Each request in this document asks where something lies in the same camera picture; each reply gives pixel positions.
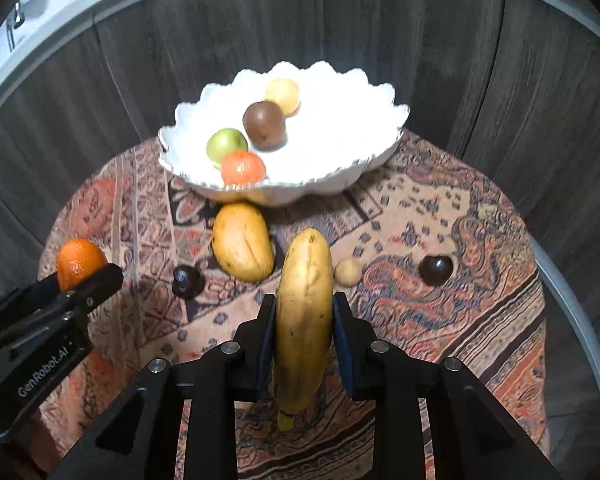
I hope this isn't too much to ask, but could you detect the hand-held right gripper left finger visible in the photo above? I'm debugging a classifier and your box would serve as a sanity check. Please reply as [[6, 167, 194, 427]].
[[47, 292, 277, 480]]

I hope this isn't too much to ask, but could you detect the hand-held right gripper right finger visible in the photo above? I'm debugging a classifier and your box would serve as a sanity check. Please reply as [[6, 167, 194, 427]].
[[332, 291, 563, 480]]

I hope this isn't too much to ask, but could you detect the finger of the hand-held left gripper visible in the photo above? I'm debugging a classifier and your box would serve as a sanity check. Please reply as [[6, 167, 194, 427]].
[[0, 262, 125, 352], [0, 274, 63, 333]]

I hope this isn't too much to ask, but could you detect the orange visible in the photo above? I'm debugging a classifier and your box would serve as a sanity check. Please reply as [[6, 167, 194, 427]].
[[56, 239, 108, 292], [221, 150, 267, 186]]

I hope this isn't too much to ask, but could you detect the yellow banana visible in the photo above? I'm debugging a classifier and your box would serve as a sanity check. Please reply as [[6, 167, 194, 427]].
[[271, 228, 334, 431]]

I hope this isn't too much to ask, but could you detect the green apple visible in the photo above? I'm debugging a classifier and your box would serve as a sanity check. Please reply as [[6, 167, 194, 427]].
[[206, 128, 249, 170]]

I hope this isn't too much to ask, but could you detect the white scalloped bowl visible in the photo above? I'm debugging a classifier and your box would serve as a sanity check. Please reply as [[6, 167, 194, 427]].
[[158, 60, 411, 207]]

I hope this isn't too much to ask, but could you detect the brown round fruit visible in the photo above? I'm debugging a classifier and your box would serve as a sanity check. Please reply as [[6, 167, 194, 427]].
[[242, 101, 286, 150]]

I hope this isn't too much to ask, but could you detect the pale yellow round fruit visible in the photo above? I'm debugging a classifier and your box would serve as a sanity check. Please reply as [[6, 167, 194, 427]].
[[265, 78, 301, 117]]

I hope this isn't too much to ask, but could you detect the small beige round fruit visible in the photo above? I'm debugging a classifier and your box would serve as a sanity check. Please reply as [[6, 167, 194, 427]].
[[334, 258, 362, 287]]

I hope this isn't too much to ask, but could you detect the patterned tablecloth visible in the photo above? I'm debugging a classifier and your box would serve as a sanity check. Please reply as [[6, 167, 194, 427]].
[[37, 130, 551, 480]]

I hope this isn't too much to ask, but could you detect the dark plum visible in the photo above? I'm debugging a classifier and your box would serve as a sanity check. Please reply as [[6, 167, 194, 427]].
[[172, 266, 204, 301], [418, 255, 454, 286]]

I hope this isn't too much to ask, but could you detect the yellow mango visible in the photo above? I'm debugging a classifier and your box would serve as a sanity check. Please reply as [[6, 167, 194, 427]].
[[212, 202, 275, 282]]

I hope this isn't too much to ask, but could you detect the steel kitchen faucet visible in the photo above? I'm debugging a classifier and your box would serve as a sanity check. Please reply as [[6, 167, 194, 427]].
[[7, 2, 26, 51]]

